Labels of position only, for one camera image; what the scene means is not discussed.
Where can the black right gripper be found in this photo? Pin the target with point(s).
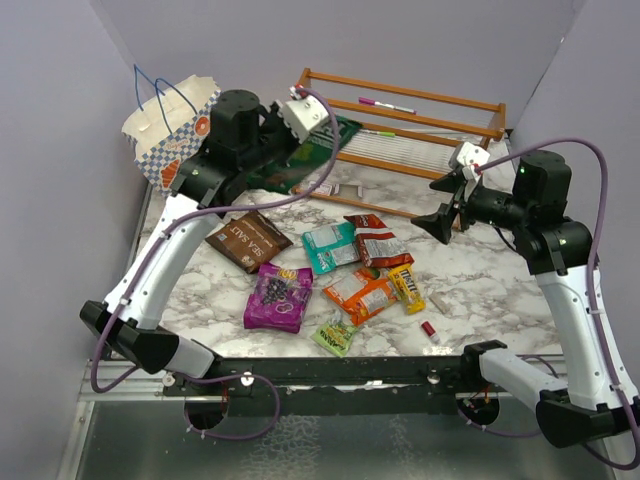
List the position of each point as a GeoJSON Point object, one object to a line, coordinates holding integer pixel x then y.
{"type": "Point", "coordinates": [440, 224]}

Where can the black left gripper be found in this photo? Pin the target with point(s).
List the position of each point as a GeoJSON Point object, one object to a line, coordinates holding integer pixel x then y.
{"type": "Point", "coordinates": [274, 118]}

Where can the green snack bag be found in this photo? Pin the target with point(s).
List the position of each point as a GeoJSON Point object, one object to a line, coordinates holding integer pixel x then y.
{"type": "Point", "coordinates": [310, 156]}

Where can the checkered paper bag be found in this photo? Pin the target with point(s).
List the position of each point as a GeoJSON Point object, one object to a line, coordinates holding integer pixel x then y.
{"type": "Point", "coordinates": [170, 127]}

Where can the red chip bag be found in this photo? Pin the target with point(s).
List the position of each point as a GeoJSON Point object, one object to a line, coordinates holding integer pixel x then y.
{"type": "Point", "coordinates": [377, 245]}

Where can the brown sea salt snack bag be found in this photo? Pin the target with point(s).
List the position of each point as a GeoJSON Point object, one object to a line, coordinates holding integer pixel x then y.
{"type": "Point", "coordinates": [249, 241]}

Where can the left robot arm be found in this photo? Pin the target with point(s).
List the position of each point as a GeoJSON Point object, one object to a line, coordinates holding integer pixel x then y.
{"type": "Point", "coordinates": [128, 319]}

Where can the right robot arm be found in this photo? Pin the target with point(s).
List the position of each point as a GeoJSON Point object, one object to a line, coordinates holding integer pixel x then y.
{"type": "Point", "coordinates": [597, 400]}

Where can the yellow M&M's candy bag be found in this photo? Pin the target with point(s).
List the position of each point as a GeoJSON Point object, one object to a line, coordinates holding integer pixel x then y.
{"type": "Point", "coordinates": [406, 288]}

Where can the teal snack bag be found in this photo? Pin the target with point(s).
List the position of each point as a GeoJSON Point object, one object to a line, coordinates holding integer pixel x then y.
{"type": "Point", "coordinates": [330, 247]}

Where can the orange snack bag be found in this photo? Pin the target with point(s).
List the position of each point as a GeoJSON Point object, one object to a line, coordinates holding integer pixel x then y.
{"type": "Point", "coordinates": [362, 294]}

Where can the purple raisin snack bag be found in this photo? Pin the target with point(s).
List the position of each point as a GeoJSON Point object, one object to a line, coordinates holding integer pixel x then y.
{"type": "Point", "coordinates": [280, 299]}

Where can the wooden shelf rack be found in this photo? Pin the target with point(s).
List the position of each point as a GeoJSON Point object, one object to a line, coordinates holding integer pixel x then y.
{"type": "Point", "coordinates": [411, 152]}

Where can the small beige wrapper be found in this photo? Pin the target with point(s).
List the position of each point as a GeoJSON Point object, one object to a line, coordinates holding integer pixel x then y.
{"type": "Point", "coordinates": [440, 303]}

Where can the green marker pen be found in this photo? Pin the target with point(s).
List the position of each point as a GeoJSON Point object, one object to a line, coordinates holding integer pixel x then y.
{"type": "Point", "coordinates": [385, 134]}

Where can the small red white card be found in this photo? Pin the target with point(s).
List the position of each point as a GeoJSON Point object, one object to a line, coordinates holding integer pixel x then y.
{"type": "Point", "coordinates": [324, 189]}

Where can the pink marker pen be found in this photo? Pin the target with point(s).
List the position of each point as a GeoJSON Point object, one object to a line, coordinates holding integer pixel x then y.
{"type": "Point", "coordinates": [376, 103]}

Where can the red lip balm tube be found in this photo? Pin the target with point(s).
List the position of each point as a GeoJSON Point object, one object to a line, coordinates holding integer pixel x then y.
{"type": "Point", "coordinates": [430, 331]}

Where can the light green candy packet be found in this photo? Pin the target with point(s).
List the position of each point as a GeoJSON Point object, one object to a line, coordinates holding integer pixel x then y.
{"type": "Point", "coordinates": [336, 335]}

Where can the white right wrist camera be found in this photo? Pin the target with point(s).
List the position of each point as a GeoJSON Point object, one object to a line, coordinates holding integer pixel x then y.
{"type": "Point", "coordinates": [469, 157]}

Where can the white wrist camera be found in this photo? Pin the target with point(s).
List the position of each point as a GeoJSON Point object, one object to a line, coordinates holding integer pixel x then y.
{"type": "Point", "coordinates": [469, 157]}
{"type": "Point", "coordinates": [303, 114]}

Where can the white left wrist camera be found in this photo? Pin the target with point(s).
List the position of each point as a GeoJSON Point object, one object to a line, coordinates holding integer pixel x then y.
{"type": "Point", "coordinates": [303, 114]}

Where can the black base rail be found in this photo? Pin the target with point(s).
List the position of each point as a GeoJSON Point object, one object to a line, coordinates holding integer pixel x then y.
{"type": "Point", "coordinates": [333, 386]}

